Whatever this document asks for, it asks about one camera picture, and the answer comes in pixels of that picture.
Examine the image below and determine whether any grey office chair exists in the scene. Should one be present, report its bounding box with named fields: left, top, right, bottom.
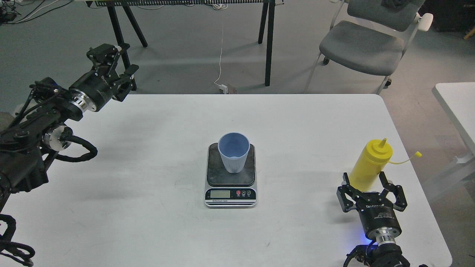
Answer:
left=305, top=0, right=434, bottom=95

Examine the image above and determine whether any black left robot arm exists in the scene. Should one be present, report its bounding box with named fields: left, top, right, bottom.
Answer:
left=0, top=43, right=139, bottom=208

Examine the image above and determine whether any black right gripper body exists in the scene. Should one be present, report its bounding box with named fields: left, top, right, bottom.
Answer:
left=356, top=199, right=403, bottom=245

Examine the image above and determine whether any white side table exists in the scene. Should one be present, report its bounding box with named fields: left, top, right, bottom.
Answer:
left=432, top=82, right=475, bottom=154

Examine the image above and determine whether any black-legged background table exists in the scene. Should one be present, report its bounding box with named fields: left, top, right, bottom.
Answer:
left=85, top=0, right=285, bottom=92

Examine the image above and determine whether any blue plastic cup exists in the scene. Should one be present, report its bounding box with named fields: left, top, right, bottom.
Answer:
left=218, top=132, right=250, bottom=174

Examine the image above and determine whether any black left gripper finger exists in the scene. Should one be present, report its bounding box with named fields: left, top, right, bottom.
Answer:
left=86, top=43, right=130, bottom=78
left=113, top=64, right=139, bottom=102

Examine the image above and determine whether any white hanging cable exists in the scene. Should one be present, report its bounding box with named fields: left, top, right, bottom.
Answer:
left=213, top=0, right=230, bottom=88

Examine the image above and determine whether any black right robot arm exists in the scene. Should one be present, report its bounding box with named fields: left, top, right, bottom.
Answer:
left=336, top=171, right=410, bottom=267

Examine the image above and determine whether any white power plug on floor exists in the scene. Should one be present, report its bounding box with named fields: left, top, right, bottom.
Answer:
left=218, top=84, right=237, bottom=94

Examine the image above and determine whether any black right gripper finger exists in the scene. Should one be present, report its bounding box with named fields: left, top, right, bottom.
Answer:
left=378, top=171, right=407, bottom=212
left=336, top=172, right=366, bottom=213

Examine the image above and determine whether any digital kitchen scale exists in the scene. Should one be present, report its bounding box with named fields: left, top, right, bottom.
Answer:
left=204, top=143, right=257, bottom=208

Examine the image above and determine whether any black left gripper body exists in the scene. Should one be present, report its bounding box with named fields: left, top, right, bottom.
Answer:
left=69, top=70, right=120, bottom=113

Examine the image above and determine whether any yellow squeeze bottle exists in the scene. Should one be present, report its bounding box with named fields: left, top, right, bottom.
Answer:
left=348, top=138, right=422, bottom=192

